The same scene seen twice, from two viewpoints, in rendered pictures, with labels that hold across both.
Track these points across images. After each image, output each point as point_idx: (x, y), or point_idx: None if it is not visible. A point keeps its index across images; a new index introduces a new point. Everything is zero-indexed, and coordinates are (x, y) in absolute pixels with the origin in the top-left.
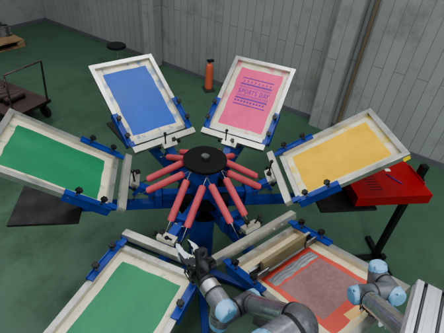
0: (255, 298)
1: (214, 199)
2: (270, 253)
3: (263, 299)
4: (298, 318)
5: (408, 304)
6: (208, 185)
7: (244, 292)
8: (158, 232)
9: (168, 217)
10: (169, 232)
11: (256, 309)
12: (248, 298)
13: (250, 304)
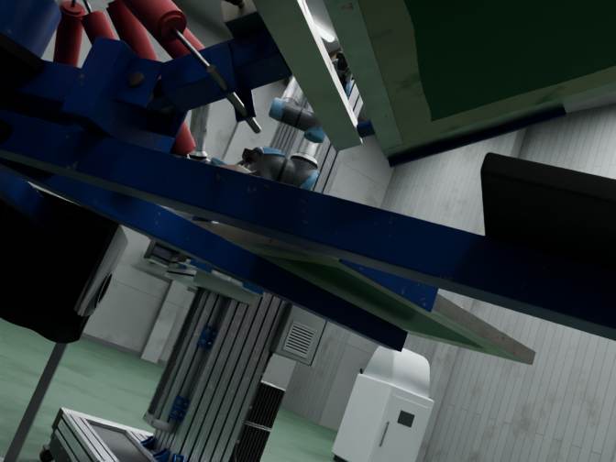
0: (296, 93)
1: (77, 53)
2: None
3: (298, 86)
4: None
5: None
6: (81, 11)
7: (287, 103)
8: (247, 170)
9: (192, 139)
10: None
11: (302, 97)
12: (296, 98)
13: (301, 99)
